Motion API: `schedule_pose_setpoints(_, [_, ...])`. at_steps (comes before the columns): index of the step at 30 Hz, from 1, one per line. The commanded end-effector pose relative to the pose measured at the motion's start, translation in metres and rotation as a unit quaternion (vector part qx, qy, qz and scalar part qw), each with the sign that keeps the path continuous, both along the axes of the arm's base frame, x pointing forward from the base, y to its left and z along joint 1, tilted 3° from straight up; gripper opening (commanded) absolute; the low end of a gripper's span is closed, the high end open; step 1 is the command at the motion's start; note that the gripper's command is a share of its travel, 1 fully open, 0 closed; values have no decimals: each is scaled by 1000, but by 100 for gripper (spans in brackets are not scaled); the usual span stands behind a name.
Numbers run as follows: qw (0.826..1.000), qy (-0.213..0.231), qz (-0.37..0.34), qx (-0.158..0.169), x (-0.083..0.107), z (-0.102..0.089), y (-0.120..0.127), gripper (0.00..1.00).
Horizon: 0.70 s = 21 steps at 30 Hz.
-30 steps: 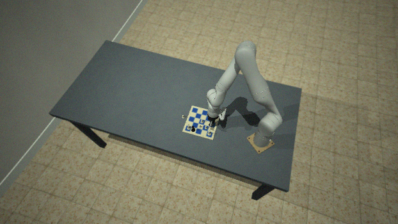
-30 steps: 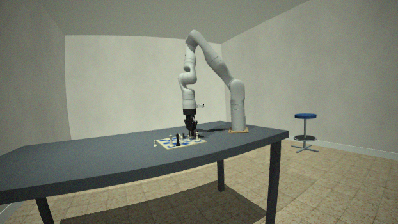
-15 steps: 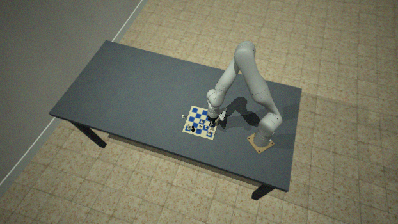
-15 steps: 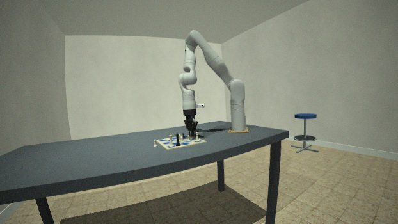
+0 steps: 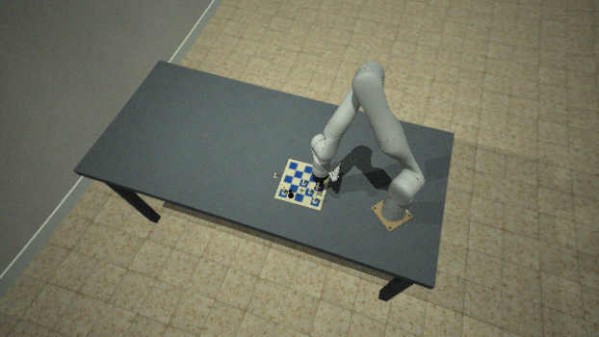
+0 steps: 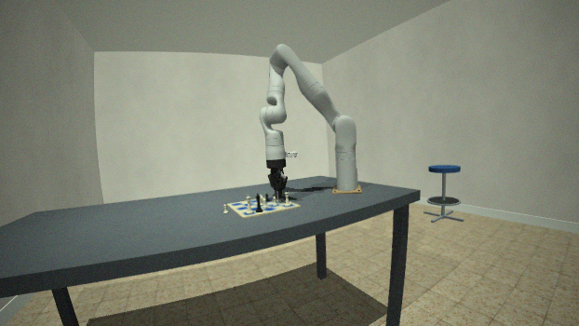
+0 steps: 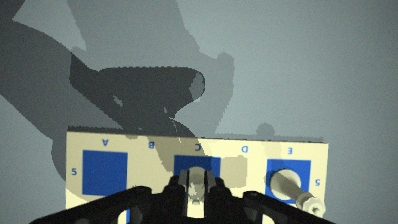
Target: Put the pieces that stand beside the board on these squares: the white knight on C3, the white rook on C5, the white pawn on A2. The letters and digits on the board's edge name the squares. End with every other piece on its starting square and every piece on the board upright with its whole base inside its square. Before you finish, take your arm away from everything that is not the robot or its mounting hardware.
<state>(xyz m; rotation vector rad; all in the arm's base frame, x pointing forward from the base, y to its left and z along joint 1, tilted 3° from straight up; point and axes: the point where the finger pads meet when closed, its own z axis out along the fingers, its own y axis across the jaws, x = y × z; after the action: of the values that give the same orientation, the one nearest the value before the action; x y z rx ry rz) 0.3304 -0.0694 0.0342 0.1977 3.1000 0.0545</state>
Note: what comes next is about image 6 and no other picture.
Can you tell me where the blue and cream chessboard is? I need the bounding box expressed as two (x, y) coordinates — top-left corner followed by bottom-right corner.
(227, 197), (301, 219)

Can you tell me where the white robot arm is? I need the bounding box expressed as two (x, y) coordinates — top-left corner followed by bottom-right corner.
(260, 44), (358, 191)

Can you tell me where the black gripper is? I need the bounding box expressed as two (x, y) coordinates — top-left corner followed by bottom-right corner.
(266, 158), (288, 200)

